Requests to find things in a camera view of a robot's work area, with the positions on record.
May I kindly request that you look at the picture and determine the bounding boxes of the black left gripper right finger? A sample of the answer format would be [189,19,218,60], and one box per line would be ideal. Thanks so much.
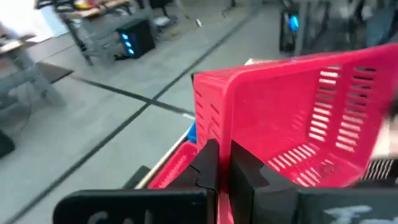
[229,140,398,224]

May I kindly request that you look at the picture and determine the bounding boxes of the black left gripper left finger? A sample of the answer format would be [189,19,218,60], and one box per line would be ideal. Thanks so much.
[52,139,220,224]

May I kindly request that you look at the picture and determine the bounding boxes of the red plastic basket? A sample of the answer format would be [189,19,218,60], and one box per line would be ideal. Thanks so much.
[147,140,199,190]
[192,42,398,224]

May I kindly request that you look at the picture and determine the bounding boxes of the blue plastic basket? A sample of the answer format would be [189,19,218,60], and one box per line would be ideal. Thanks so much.
[186,121,197,144]

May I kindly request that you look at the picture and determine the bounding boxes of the grey metal table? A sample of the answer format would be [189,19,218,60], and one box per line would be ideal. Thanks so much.
[0,30,75,108]

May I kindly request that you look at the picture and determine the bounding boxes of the black computer tower blue lights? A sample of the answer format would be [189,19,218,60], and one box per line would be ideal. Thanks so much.
[115,17,156,60]

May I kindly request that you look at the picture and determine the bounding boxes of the black machine with blue light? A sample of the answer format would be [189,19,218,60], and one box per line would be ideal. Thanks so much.
[279,4,302,54]

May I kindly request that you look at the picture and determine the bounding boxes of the wooden-top work table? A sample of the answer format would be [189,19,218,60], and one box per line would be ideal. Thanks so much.
[34,0,147,67]

